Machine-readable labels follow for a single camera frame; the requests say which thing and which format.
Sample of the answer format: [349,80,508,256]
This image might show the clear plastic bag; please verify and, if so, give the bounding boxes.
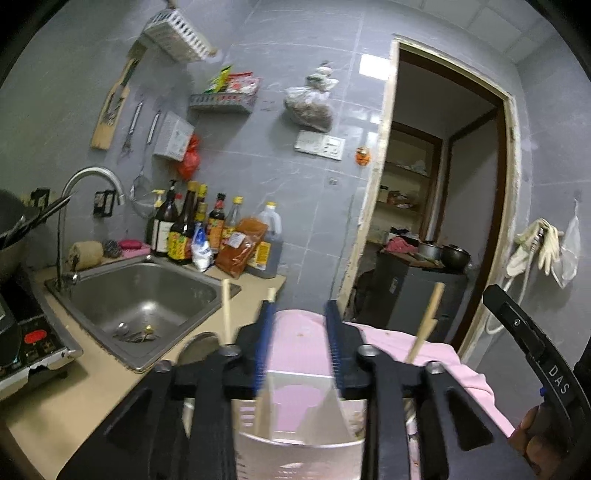
[551,199,581,289]

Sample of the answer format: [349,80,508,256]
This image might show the person's right hand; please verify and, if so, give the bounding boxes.
[508,406,564,480]

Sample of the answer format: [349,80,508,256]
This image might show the white plastic utensil holder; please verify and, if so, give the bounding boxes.
[181,370,422,480]

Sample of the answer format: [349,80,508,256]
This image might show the induction cooker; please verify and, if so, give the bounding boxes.
[1,267,83,402]

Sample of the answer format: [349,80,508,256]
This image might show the black wok with lid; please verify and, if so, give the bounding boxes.
[0,190,71,278]

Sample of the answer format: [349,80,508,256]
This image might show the white wall box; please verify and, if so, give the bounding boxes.
[152,111,194,162]

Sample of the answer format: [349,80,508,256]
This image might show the yellow label sauce bottle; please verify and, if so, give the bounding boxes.
[167,180,198,264]

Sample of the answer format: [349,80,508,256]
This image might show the black cooking pot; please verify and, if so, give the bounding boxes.
[441,244,471,274]

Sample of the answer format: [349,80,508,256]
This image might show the pink floral towel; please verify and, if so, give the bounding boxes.
[269,309,516,439]

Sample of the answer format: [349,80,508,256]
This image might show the large oil jug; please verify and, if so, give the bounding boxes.
[246,201,283,279]

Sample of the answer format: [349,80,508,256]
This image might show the hanging peeler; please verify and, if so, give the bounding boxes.
[121,101,143,155]

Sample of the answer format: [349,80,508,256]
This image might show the pink sponge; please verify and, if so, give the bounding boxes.
[118,239,151,259]

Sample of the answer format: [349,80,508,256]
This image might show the dark cabinet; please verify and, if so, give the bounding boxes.
[356,252,468,342]

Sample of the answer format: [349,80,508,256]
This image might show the red label sauce bottle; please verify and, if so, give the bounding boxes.
[206,193,225,256]

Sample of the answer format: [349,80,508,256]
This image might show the bamboo chopstick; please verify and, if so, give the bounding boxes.
[254,287,276,436]
[221,279,232,345]
[405,282,445,364]

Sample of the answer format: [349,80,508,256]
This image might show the chrome faucet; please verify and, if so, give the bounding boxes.
[55,166,127,292]

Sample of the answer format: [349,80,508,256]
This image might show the plastic bag of dried goods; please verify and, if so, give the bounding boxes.
[283,61,339,133]

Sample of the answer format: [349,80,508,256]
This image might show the white wall basket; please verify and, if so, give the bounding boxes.
[142,8,217,63]

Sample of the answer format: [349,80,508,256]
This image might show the white salt bag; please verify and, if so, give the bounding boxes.
[191,222,213,273]

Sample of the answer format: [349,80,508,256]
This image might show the stainless steel sink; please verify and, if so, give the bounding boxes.
[45,255,221,373]

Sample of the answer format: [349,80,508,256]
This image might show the grey wall shelf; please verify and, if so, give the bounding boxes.
[188,92,257,114]

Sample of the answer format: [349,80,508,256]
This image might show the loofah scrubber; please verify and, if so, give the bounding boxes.
[68,241,103,271]

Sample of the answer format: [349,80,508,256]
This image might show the red plastic bag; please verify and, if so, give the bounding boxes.
[177,134,200,181]

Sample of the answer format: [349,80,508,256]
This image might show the dark soy sauce bottle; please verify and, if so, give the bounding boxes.
[151,180,178,256]

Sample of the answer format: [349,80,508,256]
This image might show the cream rubber gloves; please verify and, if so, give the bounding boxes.
[506,218,564,278]

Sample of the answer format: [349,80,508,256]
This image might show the orange wall hook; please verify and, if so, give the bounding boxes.
[356,147,370,166]

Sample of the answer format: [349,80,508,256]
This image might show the orange spice packet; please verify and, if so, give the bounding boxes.
[215,217,269,278]

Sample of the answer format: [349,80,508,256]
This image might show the white wall socket panel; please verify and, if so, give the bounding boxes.
[294,130,346,161]

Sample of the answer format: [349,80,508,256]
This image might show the mesh strainer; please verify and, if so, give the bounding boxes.
[128,110,163,219]

